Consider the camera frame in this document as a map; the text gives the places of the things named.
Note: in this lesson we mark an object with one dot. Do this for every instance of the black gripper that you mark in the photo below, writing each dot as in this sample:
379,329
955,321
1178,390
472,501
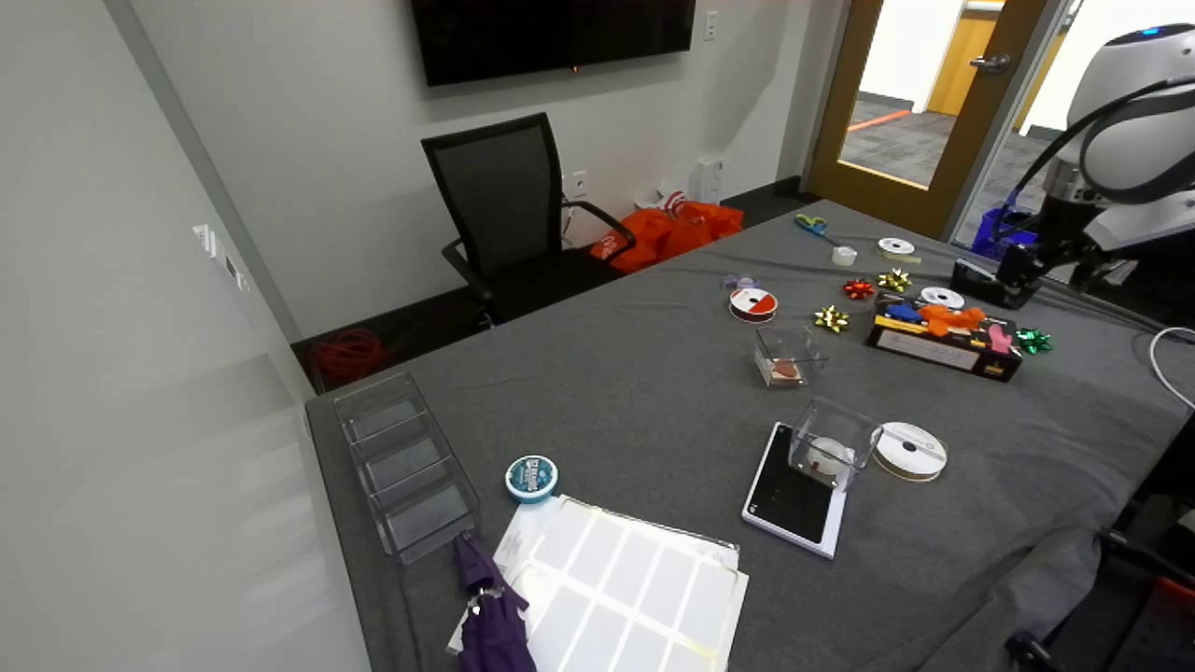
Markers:
1062,225

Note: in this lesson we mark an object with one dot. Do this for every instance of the black box tray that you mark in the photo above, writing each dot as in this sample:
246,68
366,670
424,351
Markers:
939,351

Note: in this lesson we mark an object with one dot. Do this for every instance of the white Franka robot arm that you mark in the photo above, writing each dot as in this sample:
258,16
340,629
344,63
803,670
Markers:
1143,135

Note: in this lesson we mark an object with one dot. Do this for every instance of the black tape dispenser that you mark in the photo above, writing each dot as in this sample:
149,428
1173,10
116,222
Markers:
994,280

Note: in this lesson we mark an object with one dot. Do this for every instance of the blue tape roll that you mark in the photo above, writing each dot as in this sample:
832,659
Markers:
532,479

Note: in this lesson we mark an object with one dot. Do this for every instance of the clear plastic organizer tray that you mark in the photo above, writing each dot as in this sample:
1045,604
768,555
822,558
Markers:
404,473

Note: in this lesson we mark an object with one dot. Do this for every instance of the red floor object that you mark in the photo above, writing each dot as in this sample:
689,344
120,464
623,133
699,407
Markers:
348,354

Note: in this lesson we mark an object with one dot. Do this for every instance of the blue bag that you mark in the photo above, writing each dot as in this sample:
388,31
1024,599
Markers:
1002,234

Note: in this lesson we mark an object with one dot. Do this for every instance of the green gift bow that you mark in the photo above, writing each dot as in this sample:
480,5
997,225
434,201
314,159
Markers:
1031,339

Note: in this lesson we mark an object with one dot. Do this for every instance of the pink ribbon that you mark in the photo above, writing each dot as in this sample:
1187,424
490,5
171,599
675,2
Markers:
997,336

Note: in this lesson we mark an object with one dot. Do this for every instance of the wooden glass door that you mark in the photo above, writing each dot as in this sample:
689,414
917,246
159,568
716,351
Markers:
883,199

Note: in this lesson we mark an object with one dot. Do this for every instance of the blue gift bow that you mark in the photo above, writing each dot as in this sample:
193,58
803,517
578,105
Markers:
905,310

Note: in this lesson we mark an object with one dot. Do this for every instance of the yellow ribbon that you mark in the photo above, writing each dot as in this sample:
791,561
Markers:
899,327

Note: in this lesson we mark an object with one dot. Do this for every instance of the red gift bow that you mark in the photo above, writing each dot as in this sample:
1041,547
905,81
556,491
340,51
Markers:
856,287

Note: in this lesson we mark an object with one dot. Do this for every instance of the blue green scissors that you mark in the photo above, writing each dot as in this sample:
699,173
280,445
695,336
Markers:
815,225

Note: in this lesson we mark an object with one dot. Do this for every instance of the red and white ribbon spool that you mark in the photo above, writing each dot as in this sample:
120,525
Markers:
754,302

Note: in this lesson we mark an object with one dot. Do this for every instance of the clear box with small items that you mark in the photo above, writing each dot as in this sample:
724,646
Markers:
780,371

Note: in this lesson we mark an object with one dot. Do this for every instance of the orange plastic bag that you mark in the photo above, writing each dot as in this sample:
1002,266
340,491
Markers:
665,234

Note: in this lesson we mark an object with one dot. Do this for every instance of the black chair with red trim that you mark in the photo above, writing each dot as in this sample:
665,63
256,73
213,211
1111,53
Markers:
1159,619

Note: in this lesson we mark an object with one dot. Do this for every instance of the grey tablecloth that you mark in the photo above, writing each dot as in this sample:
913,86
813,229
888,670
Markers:
646,395

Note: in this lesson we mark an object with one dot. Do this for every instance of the black mesh office chair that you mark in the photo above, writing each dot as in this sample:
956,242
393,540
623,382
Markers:
497,186

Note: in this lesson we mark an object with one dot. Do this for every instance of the white label sheets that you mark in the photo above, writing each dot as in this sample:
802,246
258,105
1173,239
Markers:
623,592

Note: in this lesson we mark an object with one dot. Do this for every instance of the purple cloth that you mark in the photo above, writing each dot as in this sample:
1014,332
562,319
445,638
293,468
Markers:
490,617

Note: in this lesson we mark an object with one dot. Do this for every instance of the black tablet white frame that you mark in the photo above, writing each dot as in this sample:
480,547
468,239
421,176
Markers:
787,491

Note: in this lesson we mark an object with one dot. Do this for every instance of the black wall television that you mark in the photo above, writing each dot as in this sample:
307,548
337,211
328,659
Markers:
548,37

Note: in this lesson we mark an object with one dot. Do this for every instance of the white wall fitting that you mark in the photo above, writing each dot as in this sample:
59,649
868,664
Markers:
211,239

